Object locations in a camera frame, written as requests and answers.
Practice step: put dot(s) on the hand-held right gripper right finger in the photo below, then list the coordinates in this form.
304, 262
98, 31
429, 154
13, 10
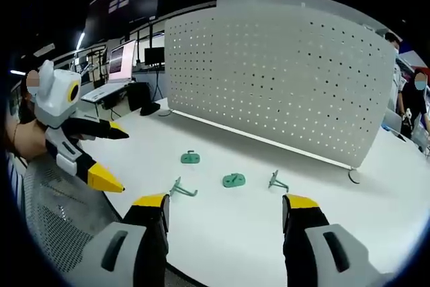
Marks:
322, 243

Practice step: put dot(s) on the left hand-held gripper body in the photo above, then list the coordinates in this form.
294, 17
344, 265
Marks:
57, 95

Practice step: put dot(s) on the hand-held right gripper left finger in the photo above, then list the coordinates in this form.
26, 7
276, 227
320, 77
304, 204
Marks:
132, 246

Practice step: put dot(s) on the green mounting plate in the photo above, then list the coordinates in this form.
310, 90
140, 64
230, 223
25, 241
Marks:
234, 180
190, 157

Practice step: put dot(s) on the person's left hand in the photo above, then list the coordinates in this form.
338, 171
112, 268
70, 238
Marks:
28, 139

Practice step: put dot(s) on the open white laptop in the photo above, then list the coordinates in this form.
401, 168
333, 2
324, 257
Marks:
109, 78

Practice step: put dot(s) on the black office chair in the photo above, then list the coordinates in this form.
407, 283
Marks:
141, 97

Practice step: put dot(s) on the grey mesh chair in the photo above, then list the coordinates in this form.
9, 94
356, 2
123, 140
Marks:
60, 219

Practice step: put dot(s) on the round white panel foot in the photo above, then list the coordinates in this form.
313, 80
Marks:
164, 112
353, 176

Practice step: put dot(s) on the black computer monitor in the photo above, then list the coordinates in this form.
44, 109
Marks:
154, 55

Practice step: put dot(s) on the white perforated pegboard panel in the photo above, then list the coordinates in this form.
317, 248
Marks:
279, 78

